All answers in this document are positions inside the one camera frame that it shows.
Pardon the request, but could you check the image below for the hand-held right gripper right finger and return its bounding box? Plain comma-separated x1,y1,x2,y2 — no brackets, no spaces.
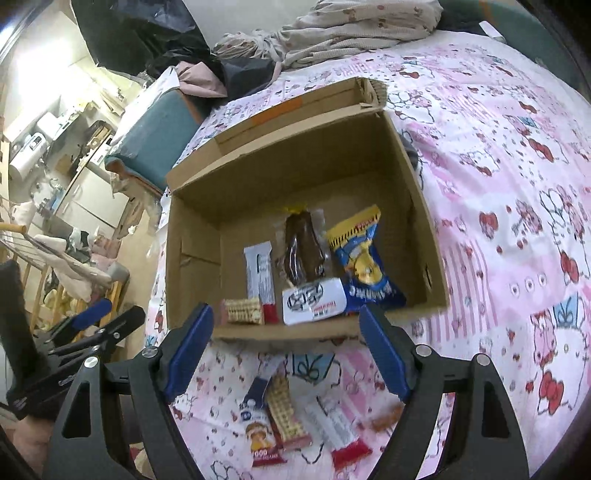
359,304,532,480

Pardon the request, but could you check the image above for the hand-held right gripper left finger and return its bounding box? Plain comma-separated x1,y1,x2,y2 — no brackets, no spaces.
41,302,215,480

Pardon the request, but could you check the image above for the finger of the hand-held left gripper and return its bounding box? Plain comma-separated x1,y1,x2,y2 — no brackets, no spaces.
55,305,147,358
59,298,114,332

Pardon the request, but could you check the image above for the clear wafer biscuit packet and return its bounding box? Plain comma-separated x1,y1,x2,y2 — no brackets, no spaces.
221,297,265,325
267,373,311,452

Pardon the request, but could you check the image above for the blue yellow snack bag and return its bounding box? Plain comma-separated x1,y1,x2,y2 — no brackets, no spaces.
327,205,408,315

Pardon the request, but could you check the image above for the white packet with black drawing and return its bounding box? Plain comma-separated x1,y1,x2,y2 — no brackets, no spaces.
281,277,348,327

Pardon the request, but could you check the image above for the white red bar packet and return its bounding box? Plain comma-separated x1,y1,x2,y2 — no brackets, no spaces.
318,396,373,470
243,241,282,325

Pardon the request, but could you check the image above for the brown snack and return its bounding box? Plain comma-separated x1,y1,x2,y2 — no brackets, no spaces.
276,207,332,286

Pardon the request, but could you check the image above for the brown cardboard box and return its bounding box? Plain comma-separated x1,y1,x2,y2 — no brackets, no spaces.
165,76,451,343

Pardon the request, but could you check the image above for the person's left forearm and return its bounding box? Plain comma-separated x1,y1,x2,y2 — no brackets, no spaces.
0,411,63,480

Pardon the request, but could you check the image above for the clothes drying rack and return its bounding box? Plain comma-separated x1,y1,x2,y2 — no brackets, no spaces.
0,220,131,326

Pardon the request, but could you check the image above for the white kitchen cabinet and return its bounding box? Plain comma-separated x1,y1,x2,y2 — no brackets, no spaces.
54,165,131,238

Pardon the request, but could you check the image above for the cartoon rice cake packet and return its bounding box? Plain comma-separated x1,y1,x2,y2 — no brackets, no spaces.
239,406,288,468

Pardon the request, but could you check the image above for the white water heater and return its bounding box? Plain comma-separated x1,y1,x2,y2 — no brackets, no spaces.
8,133,49,182

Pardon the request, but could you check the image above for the teal cushion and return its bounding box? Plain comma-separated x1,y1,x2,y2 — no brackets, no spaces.
105,87,209,186

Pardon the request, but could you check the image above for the white paper sheet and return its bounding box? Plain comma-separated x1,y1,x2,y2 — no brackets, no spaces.
110,66,182,145

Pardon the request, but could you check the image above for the pink cloth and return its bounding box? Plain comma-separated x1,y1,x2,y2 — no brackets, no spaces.
174,61,230,99

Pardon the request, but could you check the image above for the black bag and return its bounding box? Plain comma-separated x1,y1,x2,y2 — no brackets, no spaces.
216,56,279,100

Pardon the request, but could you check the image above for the black plastic sheet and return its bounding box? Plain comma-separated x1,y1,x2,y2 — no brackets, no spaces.
71,0,219,80

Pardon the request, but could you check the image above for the crumpled floral quilt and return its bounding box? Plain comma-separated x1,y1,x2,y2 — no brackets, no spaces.
211,0,445,71

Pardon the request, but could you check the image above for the teal headboard pad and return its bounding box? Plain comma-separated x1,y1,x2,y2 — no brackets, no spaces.
438,0,580,90

